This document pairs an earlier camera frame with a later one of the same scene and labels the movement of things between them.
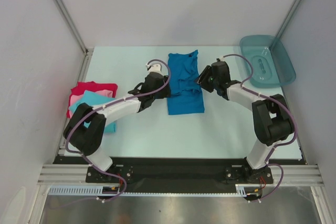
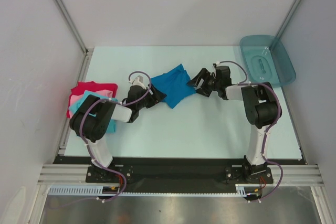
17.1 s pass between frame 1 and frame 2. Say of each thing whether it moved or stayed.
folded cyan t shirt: stayed
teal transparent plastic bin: stayed
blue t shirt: moved
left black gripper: moved
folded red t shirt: stayed
